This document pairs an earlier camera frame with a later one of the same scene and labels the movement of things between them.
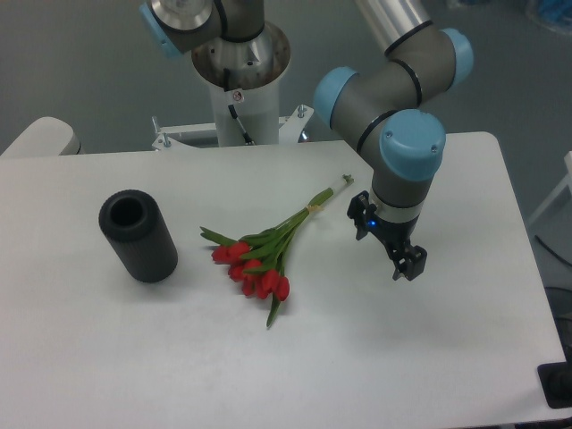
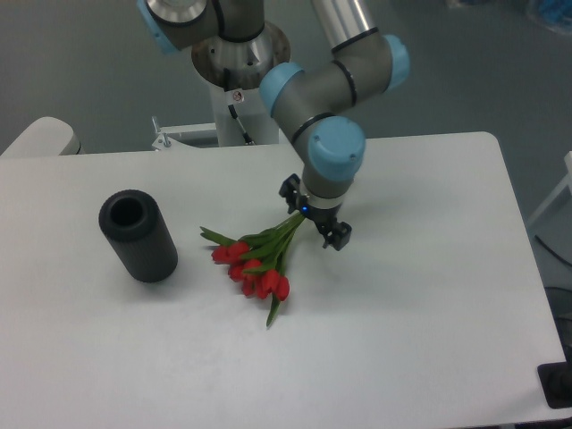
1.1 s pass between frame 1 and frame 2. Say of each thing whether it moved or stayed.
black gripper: moved
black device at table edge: stayed
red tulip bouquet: stayed
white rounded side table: stayed
